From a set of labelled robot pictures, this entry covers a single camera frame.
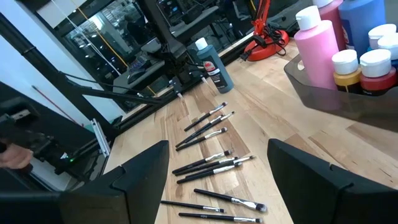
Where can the large blue paint bottle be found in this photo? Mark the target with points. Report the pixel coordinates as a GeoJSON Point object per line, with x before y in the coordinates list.
{"type": "Point", "coordinates": [362, 25]}

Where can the small red paint bottle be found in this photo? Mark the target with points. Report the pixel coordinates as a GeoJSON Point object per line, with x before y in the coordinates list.
{"type": "Point", "coordinates": [377, 77]}

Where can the black paintbrush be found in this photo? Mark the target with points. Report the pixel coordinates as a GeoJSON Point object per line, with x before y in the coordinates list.
{"type": "Point", "coordinates": [192, 206]}
{"type": "Point", "coordinates": [202, 161]}
{"type": "Point", "coordinates": [202, 139]}
{"type": "Point", "coordinates": [211, 172]}
{"type": "Point", "coordinates": [220, 217]}
{"type": "Point", "coordinates": [205, 117]}
{"type": "Point", "coordinates": [229, 114]}
{"type": "Point", "coordinates": [199, 132]}
{"type": "Point", "coordinates": [239, 160]}
{"type": "Point", "coordinates": [206, 166]}
{"type": "Point", "coordinates": [230, 200]}

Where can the grey side desk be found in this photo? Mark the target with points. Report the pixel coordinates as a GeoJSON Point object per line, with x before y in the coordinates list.
{"type": "Point", "coordinates": [202, 17]}

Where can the person's hand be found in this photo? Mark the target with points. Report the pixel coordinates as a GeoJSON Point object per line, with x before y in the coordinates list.
{"type": "Point", "coordinates": [12, 155]}

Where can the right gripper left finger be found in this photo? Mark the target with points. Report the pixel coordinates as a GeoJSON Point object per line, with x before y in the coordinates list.
{"type": "Point", "coordinates": [133, 193]}

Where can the large dark teal paint bottle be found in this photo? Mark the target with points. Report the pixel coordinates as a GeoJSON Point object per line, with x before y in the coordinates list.
{"type": "Point", "coordinates": [214, 68]}

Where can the small ochre paint bottle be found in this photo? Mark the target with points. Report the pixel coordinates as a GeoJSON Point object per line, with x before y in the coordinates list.
{"type": "Point", "coordinates": [346, 74]}

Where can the silver aluminium bracket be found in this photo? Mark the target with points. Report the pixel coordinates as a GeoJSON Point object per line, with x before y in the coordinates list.
{"type": "Point", "coordinates": [101, 137]}

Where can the grey translucent plastic bin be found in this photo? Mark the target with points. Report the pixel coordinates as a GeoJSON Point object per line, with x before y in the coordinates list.
{"type": "Point", "coordinates": [326, 102]}

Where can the red desk lamp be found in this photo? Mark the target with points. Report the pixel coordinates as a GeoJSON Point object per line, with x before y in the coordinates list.
{"type": "Point", "coordinates": [265, 45]}

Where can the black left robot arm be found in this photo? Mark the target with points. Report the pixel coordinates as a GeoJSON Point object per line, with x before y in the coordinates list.
{"type": "Point", "coordinates": [174, 53]}

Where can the large pink paint bottle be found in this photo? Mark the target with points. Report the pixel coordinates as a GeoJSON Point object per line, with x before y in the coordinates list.
{"type": "Point", "coordinates": [317, 53]}

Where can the small light blue paint bottle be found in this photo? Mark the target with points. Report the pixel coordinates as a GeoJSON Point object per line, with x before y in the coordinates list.
{"type": "Point", "coordinates": [382, 31]}

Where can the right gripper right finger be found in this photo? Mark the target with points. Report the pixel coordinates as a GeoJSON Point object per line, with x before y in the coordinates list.
{"type": "Point", "coordinates": [311, 193]}

